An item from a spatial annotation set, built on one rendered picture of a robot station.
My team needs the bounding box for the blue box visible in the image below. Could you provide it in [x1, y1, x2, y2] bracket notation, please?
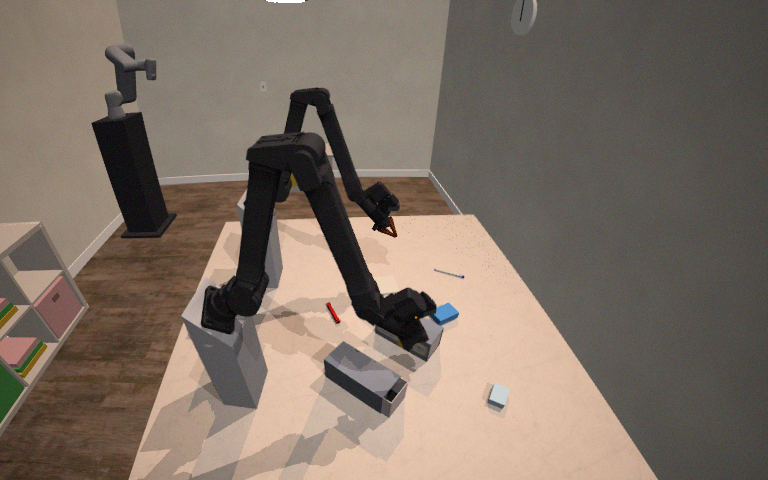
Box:
[430, 302, 459, 326]

